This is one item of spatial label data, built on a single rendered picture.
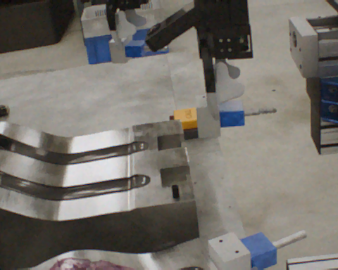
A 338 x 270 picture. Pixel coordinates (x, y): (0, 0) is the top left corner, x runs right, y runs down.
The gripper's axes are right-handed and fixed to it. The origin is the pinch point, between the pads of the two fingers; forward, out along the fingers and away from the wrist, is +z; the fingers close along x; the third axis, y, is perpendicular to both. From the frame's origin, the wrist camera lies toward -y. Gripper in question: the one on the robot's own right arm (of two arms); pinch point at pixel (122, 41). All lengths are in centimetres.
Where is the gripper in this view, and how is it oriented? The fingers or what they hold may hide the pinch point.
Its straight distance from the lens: 128.6
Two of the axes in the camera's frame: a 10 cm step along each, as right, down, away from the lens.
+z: 1.2, 8.8, 4.6
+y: 9.4, 0.4, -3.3
